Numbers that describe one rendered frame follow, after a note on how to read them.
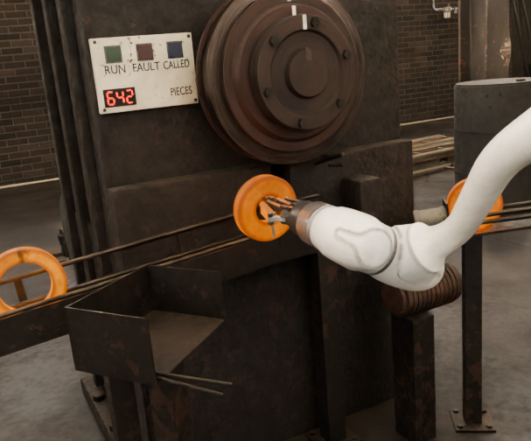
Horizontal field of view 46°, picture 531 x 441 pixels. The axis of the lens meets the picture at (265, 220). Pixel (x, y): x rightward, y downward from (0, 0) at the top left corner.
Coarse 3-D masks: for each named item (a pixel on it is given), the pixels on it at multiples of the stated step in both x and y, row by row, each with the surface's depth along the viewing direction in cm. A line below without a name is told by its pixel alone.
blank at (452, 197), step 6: (462, 180) 180; (456, 186) 179; (462, 186) 178; (450, 192) 181; (456, 192) 179; (450, 198) 179; (456, 198) 179; (450, 204) 180; (498, 204) 178; (450, 210) 180; (492, 210) 179; (498, 210) 178; (492, 216) 179; (498, 216) 179; (480, 228) 180
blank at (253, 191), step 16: (256, 176) 143; (272, 176) 143; (240, 192) 141; (256, 192) 141; (272, 192) 143; (288, 192) 145; (240, 208) 140; (240, 224) 142; (256, 224) 143; (256, 240) 144
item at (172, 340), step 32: (128, 288) 140; (160, 288) 146; (192, 288) 141; (96, 320) 121; (128, 320) 117; (160, 320) 143; (192, 320) 141; (224, 320) 139; (96, 352) 123; (128, 352) 119; (160, 352) 129; (160, 384) 135; (160, 416) 138
